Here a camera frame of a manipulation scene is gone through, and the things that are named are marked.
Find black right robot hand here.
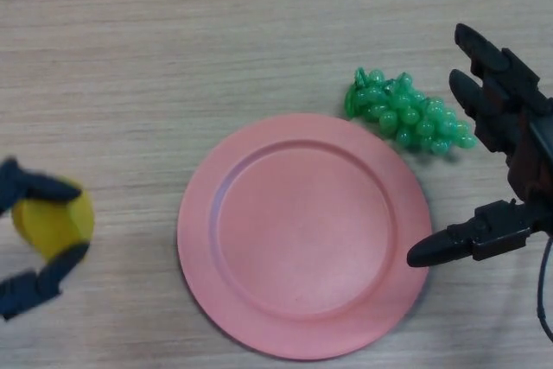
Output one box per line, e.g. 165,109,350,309
406,22,553,269

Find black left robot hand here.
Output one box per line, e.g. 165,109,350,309
0,157,91,321

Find yellow starfruit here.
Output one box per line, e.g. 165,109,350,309
11,176,96,264

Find pink round plate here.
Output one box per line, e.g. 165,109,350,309
176,112,433,361

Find green grape bunch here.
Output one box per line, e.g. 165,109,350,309
344,67,479,156

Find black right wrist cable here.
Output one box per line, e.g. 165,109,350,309
534,239,553,342

